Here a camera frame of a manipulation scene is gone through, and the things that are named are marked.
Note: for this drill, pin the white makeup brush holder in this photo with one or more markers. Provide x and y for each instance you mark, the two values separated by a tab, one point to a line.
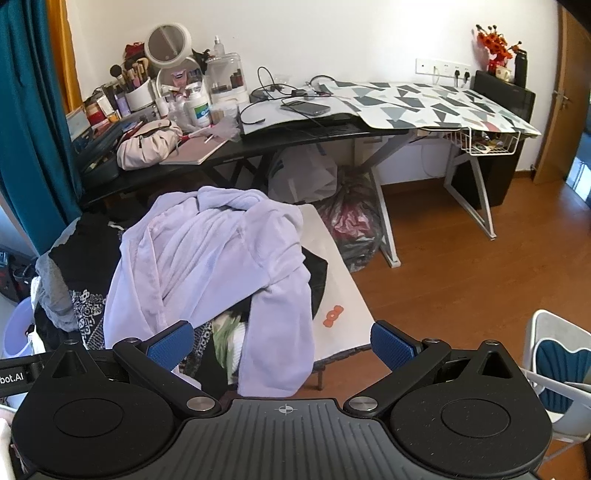
138	97

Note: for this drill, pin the orange curtain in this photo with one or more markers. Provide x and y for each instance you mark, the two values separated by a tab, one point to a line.
62	50

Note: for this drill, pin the black cabinet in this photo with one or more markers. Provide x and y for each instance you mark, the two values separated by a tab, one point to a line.
508	99

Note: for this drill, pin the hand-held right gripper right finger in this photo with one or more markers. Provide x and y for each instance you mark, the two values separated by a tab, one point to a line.
392	344

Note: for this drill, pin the red bag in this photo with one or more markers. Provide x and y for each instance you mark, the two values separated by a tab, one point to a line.
135	50

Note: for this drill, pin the grey garment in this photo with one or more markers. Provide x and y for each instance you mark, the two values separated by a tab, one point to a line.
53	295

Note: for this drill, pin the round vanity mirror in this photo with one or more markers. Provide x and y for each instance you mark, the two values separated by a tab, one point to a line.
166	44

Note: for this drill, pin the clear cosmetics organizer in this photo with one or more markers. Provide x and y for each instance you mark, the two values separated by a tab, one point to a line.
226	87

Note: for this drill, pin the black white patterned garment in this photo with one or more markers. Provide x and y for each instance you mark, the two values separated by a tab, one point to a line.
90	314

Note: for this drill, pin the green white cloth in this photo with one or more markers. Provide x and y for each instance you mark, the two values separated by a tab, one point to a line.
228	344

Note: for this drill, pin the pile of cosmetics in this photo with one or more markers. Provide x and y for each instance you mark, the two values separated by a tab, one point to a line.
104	108

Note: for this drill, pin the black makeup case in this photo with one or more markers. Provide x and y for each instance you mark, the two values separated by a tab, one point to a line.
99	170

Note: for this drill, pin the pink notebook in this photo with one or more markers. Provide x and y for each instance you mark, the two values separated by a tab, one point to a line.
196	150

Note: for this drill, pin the wooden door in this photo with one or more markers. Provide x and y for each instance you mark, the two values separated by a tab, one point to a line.
556	115

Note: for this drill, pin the white plastic bag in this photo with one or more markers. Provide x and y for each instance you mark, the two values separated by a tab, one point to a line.
304	177

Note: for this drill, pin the white wall socket strip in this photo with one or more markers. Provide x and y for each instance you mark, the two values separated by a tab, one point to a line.
443	66

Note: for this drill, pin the teal curtain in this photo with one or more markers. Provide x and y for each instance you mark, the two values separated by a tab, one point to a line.
27	115

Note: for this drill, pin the grey smartphone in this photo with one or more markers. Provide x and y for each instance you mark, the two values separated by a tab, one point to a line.
307	107

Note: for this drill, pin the clear bag of clothes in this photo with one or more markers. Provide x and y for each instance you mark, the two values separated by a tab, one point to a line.
351	217

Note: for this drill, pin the black desk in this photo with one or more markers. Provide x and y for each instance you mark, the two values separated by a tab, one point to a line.
258	145

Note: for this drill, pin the floral mug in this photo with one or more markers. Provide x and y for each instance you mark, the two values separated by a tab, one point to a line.
503	74

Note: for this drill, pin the black water bottle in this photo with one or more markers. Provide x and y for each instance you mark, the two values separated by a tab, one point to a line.
520	69

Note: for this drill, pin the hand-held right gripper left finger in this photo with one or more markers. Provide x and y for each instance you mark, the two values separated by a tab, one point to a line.
171	344

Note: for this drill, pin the glass bottle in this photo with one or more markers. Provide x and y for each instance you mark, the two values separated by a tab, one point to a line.
219	48

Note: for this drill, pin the white chair with teal cushion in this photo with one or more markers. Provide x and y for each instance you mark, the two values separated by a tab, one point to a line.
554	350

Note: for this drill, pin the white folding table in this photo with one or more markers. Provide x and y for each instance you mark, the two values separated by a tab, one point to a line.
344	277

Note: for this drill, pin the beige pouch bag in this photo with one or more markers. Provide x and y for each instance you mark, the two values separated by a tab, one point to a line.
147	145

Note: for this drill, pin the orange artificial flowers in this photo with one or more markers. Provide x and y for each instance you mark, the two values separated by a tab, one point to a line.
494	44

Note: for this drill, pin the lavender fleece jacket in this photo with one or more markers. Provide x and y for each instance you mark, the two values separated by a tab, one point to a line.
207	258

